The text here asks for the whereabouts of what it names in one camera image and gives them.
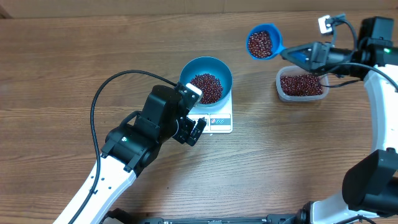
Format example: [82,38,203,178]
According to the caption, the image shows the red beans in bowl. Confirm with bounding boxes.
[190,73,223,105]

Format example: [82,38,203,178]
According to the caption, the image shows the white digital kitchen scale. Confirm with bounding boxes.
[188,92,233,134]

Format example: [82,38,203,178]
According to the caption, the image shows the red beans in container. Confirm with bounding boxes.
[280,74,323,96]

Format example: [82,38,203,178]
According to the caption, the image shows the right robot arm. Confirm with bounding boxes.
[280,16,397,223]

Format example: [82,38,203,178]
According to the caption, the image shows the blue plastic measuring scoop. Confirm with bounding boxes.
[246,24,286,60]

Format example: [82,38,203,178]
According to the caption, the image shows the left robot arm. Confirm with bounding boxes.
[56,83,206,223]

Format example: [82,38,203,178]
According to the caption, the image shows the red beans in scoop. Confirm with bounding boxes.
[248,31,273,58]

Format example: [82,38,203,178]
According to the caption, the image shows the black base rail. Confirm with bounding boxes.
[100,208,310,224]

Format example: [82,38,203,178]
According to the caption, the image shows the teal round bowl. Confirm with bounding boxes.
[179,57,233,106]

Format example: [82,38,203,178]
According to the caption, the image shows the clear plastic food container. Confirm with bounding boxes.
[275,65,329,103]

